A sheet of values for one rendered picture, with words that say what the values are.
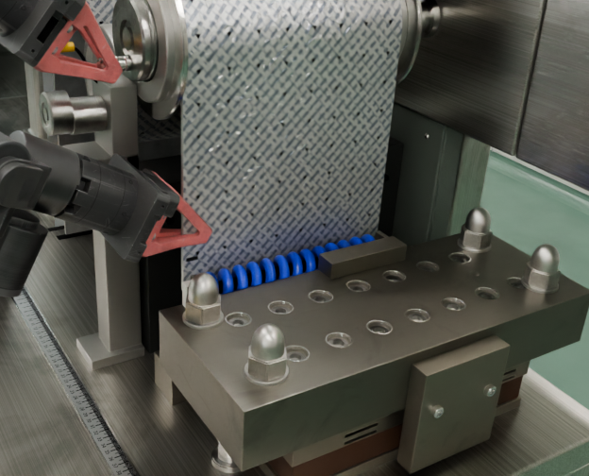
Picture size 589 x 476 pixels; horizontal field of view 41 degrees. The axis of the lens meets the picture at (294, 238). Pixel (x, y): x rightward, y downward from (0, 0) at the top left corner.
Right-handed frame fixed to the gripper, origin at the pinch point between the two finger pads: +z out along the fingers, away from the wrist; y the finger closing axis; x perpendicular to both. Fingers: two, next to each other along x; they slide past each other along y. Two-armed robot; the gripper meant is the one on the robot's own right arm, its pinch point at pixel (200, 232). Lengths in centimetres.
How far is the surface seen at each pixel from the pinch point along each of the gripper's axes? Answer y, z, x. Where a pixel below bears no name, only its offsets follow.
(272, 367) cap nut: 17.9, -0.7, -4.0
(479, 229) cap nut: 8.1, 26.4, 12.6
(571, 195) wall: -148, 280, 38
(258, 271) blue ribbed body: 3.2, 5.9, -1.0
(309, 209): 0.3, 10.5, 6.2
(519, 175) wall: -179, 280, 37
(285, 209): 0.3, 7.7, 5.2
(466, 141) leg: -13.0, 41.8, 21.6
